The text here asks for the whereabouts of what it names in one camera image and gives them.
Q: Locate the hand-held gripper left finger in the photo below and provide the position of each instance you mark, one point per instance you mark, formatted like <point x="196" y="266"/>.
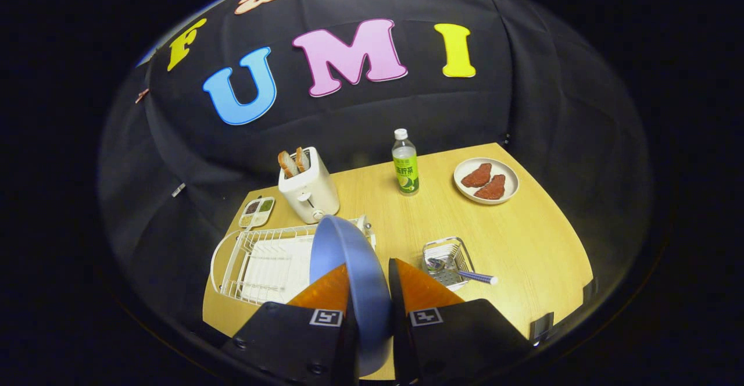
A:
<point x="290" y="339"/>

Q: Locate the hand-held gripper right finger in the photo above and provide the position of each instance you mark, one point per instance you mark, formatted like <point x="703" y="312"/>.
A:
<point x="397" y="310"/>

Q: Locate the blue plate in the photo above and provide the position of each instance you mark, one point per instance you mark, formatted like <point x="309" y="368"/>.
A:
<point x="343" y="246"/>

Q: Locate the white round plate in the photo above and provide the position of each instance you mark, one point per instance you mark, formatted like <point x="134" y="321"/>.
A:
<point x="511" y="185"/>

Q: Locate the divided seasoning tray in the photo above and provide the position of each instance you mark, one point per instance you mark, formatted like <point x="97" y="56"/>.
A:
<point x="257" y="213"/>

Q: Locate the green label drink bottle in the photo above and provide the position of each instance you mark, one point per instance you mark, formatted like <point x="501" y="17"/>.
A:
<point x="405" y="168"/>

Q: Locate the black table clamp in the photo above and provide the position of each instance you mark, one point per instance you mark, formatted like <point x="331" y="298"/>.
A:
<point x="542" y="326"/>

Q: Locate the white toaster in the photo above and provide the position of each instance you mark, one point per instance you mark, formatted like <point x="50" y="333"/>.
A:
<point x="311" y="191"/>

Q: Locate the red meat slice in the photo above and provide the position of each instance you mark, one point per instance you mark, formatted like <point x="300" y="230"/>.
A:
<point x="476" y="175"/>
<point x="491" y="188"/>

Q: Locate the toasted bread slice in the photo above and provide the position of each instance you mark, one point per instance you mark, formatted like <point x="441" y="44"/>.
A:
<point x="288" y="165"/>
<point x="302" y="159"/>

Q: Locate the silver cloth clip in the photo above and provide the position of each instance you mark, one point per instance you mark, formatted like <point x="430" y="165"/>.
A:
<point x="178" y="189"/>

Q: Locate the black backdrop cloth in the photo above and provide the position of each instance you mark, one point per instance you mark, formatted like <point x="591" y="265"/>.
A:
<point x="523" y="101"/>

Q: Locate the copper cloth clip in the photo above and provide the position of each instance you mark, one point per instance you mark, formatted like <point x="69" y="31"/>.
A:
<point x="141" y="95"/>

